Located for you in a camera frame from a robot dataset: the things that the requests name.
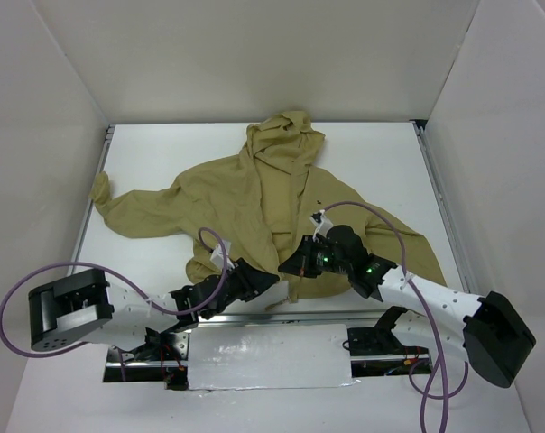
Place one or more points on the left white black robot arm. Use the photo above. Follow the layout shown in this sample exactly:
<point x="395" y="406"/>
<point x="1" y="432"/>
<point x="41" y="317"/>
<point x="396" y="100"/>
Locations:
<point x="86" y="308"/>

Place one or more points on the tan hooded zip jacket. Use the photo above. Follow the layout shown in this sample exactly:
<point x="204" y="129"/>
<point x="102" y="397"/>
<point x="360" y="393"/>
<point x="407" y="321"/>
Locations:
<point x="261" y="199"/>

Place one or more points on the right aluminium side rail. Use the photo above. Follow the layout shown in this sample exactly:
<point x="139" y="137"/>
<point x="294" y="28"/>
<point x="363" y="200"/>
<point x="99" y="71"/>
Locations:
<point x="419" y="126"/>

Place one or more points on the front aluminium rail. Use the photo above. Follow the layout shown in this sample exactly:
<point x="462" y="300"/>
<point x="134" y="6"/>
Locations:
<point x="310" y="318"/>

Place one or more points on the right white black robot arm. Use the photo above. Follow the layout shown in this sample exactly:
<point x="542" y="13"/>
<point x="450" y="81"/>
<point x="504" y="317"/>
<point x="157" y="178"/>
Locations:
<point x="484" y="331"/>

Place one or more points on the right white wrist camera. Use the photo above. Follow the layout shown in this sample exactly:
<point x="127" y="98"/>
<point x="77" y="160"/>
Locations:
<point x="321" y="222"/>

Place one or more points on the white foil covered panel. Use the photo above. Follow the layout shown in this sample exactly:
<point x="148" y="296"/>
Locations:
<point x="268" y="357"/>

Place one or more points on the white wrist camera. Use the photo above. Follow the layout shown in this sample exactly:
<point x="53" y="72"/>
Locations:
<point x="321" y="222"/>
<point x="221" y="257"/>

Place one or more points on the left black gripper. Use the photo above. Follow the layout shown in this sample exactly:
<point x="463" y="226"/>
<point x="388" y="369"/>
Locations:
<point x="244" y="280"/>

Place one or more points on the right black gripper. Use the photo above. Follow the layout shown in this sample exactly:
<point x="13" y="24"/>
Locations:
<point x="309" y="253"/>

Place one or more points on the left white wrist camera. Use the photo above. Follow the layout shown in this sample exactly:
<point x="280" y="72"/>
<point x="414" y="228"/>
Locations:
<point x="221" y="257"/>

